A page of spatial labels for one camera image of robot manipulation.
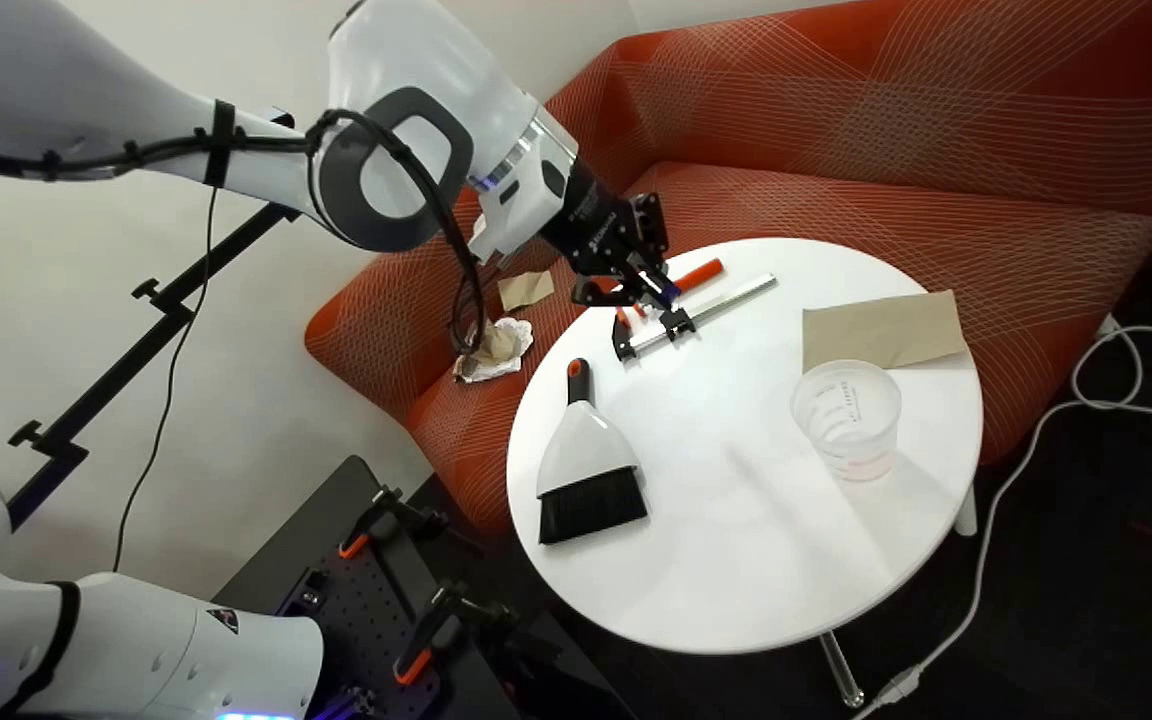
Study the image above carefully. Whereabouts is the clear plastic cup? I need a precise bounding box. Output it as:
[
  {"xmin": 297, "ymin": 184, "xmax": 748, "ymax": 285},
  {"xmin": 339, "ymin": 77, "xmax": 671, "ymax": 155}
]
[{"xmin": 790, "ymin": 358, "xmax": 903, "ymax": 487}]

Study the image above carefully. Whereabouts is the black mounting board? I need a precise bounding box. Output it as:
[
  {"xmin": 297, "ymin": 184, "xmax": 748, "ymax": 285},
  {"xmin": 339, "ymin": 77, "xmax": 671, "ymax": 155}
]
[{"xmin": 209, "ymin": 453, "xmax": 641, "ymax": 720}]

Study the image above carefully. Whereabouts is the bar clamp with orange handle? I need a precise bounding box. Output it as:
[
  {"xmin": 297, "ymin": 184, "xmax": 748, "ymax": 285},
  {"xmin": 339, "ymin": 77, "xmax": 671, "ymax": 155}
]
[{"xmin": 609, "ymin": 251, "xmax": 785, "ymax": 369}]

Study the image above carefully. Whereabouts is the crumpled brown paper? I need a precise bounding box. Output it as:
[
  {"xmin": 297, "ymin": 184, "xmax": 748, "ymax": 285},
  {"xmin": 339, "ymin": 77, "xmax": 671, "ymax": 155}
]
[{"xmin": 492, "ymin": 263, "xmax": 560, "ymax": 316}]

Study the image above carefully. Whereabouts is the black camera stand pole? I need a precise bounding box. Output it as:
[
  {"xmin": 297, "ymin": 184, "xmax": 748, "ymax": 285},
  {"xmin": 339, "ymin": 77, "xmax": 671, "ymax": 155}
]
[{"xmin": 0, "ymin": 196, "xmax": 306, "ymax": 530}]

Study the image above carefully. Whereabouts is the metal table leg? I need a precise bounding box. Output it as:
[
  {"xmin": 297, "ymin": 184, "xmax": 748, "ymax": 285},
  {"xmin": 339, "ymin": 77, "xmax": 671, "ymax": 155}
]
[
  {"xmin": 812, "ymin": 629, "xmax": 877, "ymax": 712},
  {"xmin": 953, "ymin": 481, "xmax": 983, "ymax": 541}
]

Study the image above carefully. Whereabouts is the white scraper with black handle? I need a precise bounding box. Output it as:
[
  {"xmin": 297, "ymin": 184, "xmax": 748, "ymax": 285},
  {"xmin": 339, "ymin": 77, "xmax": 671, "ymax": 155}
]
[{"xmin": 531, "ymin": 353, "xmax": 654, "ymax": 548}]

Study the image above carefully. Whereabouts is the black clamp with orange grip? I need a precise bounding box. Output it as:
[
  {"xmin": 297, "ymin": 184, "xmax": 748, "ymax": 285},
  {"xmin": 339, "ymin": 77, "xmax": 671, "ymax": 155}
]
[
  {"xmin": 385, "ymin": 579, "xmax": 482, "ymax": 691},
  {"xmin": 331, "ymin": 481, "xmax": 411, "ymax": 569}
]

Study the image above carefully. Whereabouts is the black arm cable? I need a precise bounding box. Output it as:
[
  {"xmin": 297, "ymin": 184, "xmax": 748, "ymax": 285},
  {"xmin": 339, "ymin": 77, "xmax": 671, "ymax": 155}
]
[{"xmin": 0, "ymin": 101, "xmax": 498, "ymax": 369}]

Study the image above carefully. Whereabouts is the crumpled white paper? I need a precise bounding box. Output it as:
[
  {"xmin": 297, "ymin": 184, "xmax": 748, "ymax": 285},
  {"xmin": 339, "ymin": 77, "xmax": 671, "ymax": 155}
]
[{"xmin": 448, "ymin": 313, "xmax": 540, "ymax": 391}]

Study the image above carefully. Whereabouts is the orange patterned sofa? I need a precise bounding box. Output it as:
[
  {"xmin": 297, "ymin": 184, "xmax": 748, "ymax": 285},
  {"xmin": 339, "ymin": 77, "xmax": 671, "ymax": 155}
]
[{"xmin": 302, "ymin": 0, "xmax": 1152, "ymax": 546}]

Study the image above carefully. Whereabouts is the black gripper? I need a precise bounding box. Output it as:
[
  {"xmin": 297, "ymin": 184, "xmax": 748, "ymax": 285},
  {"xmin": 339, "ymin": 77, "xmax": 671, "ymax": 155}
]
[{"xmin": 535, "ymin": 155, "xmax": 679, "ymax": 321}]

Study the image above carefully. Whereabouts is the white floor cable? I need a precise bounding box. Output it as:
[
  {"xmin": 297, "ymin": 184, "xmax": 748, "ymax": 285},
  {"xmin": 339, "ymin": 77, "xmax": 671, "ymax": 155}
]
[{"xmin": 852, "ymin": 316, "xmax": 1152, "ymax": 720}]

